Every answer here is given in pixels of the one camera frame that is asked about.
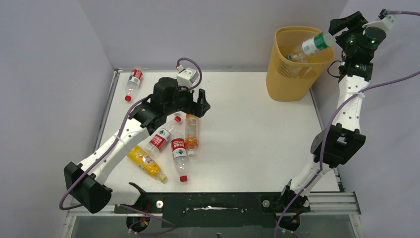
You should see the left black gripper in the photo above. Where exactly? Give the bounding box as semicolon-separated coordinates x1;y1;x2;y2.
164;81;210;118

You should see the orange soda bottle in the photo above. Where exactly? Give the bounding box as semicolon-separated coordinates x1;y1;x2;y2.
185;114;199;157

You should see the clear bottle green white label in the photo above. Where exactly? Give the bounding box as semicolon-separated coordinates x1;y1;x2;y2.
285;32;335;63

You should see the red label bottle red cap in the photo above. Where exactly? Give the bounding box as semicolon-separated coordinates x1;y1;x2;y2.
170;132;190;182

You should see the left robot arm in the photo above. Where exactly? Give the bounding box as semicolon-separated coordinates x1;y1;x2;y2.
59;77;210;214

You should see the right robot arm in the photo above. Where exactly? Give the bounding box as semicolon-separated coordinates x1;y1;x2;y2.
278;11;395;212

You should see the yellow plastic waste bin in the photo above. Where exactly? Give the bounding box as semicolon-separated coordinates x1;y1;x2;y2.
266;26;334;102

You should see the red label bottle left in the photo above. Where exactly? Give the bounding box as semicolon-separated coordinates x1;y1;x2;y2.
145;113;182;157

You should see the clear bottle red label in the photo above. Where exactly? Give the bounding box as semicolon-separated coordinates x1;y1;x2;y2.
124;69;143;102

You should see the yellow juice bottle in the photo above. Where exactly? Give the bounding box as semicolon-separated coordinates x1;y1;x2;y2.
127;145;167;183

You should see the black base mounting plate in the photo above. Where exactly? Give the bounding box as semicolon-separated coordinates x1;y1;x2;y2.
114;192;311;230

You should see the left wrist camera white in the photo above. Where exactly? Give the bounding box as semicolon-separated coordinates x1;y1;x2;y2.
176;67;199;88

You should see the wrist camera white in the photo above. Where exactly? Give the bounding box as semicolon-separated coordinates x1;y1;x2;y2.
362;9;396;32
176;67;199;88

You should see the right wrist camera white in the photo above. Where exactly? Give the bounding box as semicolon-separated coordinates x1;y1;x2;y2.
362;9;396;32

